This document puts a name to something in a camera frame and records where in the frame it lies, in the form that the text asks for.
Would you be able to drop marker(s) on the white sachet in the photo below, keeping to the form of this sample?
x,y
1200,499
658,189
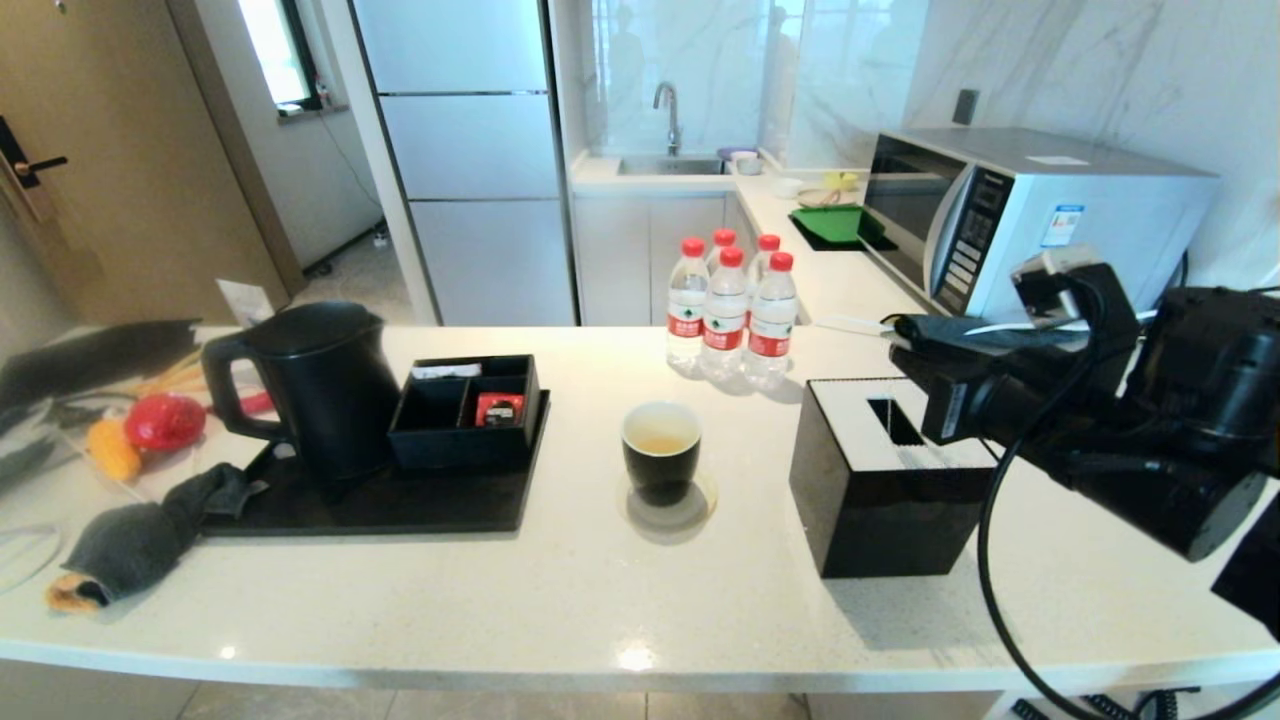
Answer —
x,y
440,370

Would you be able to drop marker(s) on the grey cloth tan end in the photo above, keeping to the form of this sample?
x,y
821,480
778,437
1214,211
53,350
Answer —
x,y
130,545

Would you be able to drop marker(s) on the red toy chili pepper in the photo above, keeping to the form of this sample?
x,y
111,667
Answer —
x,y
258,403

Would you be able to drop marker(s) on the black organizer box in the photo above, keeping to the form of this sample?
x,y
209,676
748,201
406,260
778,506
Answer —
x,y
480,448

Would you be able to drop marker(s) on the black plastic sheet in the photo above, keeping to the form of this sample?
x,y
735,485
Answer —
x,y
90,360

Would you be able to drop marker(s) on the red toy apple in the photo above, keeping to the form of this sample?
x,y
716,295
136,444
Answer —
x,y
165,420

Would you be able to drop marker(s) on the black electric kettle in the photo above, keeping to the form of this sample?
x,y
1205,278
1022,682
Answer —
x,y
330,400

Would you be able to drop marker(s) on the acrylic wifi QR sign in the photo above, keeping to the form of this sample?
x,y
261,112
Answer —
x,y
245,300

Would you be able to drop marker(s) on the orange toy fry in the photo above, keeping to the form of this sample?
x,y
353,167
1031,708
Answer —
x,y
183,360
172,380

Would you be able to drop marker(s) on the round white coaster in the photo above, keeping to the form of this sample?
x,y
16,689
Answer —
x,y
700,510

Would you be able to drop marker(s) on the black serving tray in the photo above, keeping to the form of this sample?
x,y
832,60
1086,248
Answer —
x,y
400,510

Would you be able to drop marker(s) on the water bottle red cap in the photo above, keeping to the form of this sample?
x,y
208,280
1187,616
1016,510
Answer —
x,y
686,320
771,330
724,238
724,320
767,245

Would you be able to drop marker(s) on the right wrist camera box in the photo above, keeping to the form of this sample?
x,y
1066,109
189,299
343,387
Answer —
x,y
1050,280

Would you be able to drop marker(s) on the orange toy fruit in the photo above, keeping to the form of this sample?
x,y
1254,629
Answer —
x,y
112,450

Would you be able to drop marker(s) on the white refrigerator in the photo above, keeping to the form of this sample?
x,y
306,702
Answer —
x,y
470,150

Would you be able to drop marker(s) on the white kitchen cabinets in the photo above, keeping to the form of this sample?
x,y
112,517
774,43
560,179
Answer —
x,y
640,250

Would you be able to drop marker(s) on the brown wooden door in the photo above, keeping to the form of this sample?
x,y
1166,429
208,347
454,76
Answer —
x,y
130,150

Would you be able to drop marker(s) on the red snack bag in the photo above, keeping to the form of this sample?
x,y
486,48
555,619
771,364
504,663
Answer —
x,y
498,408

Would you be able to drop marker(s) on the steel kitchen sink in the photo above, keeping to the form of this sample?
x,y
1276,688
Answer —
x,y
670,166

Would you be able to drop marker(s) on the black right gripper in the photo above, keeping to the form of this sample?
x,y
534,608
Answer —
x,y
975,405

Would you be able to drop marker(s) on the black mug white inside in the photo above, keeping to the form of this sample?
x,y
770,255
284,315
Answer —
x,y
660,470

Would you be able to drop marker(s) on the dark wall socket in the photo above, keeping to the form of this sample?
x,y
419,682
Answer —
x,y
965,106

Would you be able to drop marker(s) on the window with dark frame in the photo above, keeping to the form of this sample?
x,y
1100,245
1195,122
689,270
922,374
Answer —
x,y
275,50

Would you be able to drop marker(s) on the small white cup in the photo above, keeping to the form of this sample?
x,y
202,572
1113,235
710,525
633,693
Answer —
x,y
787,187

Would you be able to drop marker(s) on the green plastic tray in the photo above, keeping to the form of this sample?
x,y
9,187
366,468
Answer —
x,y
835,222

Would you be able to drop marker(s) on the chrome kitchen faucet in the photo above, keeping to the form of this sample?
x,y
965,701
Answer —
x,y
670,110

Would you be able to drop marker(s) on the silver microwave oven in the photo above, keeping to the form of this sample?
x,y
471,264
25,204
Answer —
x,y
1130,210

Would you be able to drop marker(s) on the yellow kitchen item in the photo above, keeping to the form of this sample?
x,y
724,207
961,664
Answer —
x,y
840,180

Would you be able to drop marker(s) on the black tissue box white lid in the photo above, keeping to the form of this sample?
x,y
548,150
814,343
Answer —
x,y
870,510

